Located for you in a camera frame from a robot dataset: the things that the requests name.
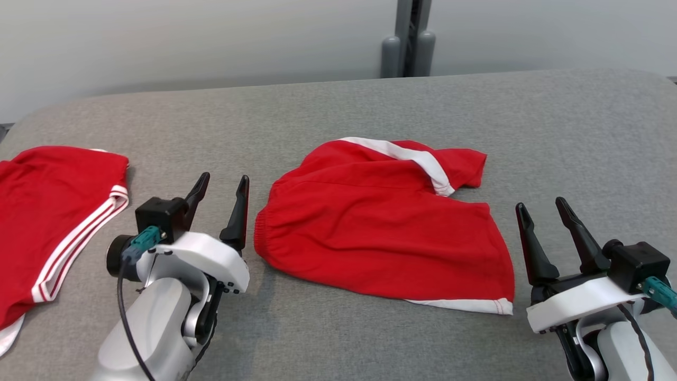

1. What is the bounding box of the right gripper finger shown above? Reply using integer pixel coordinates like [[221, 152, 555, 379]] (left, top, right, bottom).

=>
[[555, 197, 612, 275], [515, 203, 561, 287]]

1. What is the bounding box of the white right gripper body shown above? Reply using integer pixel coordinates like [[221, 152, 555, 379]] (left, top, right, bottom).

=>
[[526, 270, 645, 334]]

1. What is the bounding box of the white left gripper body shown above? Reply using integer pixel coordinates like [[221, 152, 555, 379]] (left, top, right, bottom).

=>
[[135, 231, 251, 295]]

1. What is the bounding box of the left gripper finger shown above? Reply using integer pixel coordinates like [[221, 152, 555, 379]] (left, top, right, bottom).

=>
[[182, 172, 211, 229], [219, 175, 250, 252]]

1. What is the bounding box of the red shorts white trim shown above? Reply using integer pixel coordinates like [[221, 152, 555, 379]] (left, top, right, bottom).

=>
[[254, 137, 515, 316]]

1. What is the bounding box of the red white basketball jersey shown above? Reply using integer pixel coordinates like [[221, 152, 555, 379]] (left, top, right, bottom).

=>
[[0, 146, 130, 358]]

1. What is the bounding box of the left black cable teal plug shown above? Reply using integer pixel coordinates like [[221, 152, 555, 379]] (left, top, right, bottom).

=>
[[117, 226, 161, 381]]

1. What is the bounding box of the black cable teal plug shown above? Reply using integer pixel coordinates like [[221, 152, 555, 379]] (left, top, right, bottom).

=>
[[616, 276, 677, 381], [117, 226, 161, 381]]

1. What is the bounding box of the right black cable teal plug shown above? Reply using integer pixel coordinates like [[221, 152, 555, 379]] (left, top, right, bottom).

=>
[[616, 276, 677, 381]]

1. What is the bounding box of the grey cylindrical post foot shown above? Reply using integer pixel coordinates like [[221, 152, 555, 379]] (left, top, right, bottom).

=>
[[414, 30, 436, 77], [381, 36, 401, 79]]

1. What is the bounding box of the grey partition post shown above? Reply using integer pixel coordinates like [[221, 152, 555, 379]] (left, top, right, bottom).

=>
[[394, 0, 432, 78]]

